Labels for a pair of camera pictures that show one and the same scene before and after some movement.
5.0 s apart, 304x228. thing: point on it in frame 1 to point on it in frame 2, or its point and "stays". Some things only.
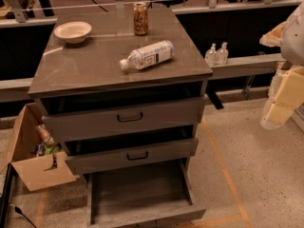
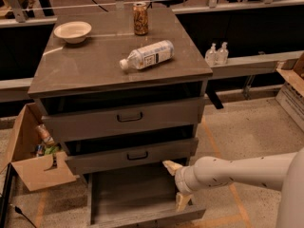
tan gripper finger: [274, 37] to [181, 201]
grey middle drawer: [106, 159] stays
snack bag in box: [45, 135] stays
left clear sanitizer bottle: [211, 56] stays
